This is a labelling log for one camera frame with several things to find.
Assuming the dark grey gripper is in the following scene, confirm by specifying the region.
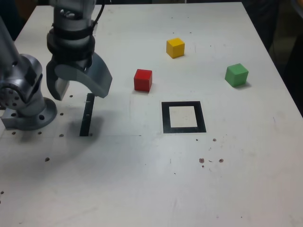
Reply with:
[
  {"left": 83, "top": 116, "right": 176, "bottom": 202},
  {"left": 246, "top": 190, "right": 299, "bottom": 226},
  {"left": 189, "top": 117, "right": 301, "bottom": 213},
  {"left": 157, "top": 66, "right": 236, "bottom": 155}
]
[{"left": 46, "top": 53, "right": 113, "bottom": 101}]

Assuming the red cube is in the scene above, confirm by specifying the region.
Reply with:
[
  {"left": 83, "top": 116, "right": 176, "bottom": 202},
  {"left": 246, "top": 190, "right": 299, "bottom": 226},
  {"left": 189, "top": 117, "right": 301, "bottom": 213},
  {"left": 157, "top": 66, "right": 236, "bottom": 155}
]
[{"left": 134, "top": 69, "right": 153, "bottom": 92}]

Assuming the yellow cube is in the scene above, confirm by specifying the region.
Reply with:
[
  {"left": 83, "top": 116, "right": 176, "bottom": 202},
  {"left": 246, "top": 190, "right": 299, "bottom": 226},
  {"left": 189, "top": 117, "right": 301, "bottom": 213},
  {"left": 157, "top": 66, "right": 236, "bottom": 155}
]
[{"left": 166, "top": 37, "right": 185, "bottom": 59}]

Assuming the green cube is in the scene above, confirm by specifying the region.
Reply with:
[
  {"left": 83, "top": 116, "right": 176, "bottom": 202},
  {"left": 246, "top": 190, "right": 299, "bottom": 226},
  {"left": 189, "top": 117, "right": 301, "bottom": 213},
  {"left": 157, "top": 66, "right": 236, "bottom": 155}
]
[{"left": 224, "top": 63, "right": 249, "bottom": 88}]

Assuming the black tape square outline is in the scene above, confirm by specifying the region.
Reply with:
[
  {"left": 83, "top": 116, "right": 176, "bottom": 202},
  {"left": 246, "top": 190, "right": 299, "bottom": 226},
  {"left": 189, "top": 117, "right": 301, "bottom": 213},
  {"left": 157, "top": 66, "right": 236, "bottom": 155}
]
[{"left": 161, "top": 101, "right": 207, "bottom": 134}]

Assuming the black tape strip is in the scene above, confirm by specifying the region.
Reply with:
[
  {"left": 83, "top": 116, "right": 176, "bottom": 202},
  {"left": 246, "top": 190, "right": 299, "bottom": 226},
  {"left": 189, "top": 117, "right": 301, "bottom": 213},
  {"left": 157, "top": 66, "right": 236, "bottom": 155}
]
[{"left": 79, "top": 93, "right": 96, "bottom": 137}]

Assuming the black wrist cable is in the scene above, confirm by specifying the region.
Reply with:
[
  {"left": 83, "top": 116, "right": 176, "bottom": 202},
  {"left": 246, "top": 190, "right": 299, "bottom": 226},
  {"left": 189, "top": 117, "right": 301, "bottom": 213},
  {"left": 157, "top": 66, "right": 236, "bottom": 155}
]
[{"left": 93, "top": 2, "right": 106, "bottom": 27}]

